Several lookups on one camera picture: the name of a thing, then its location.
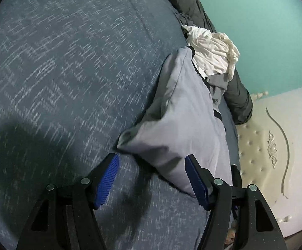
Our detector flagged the light grey jacket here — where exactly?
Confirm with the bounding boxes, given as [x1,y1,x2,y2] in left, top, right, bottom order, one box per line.
[117,46,233,199]

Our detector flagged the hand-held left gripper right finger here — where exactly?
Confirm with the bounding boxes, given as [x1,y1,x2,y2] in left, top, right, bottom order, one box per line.
[184,154,288,250]

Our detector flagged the black folded garment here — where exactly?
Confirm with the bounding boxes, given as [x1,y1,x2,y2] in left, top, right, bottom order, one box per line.
[231,165,243,187]

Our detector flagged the white shirt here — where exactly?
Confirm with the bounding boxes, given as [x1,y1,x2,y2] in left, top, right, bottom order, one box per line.
[181,25,241,78]

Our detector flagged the dark grey rolled duvet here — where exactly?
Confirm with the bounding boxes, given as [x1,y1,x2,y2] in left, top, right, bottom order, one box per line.
[151,0,254,125]

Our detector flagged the cream tufted headboard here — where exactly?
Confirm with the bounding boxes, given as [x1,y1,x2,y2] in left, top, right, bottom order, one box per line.
[236,83,302,238]

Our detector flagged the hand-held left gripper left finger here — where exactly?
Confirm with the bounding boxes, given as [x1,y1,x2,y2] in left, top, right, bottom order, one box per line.
[15,153,120,250]

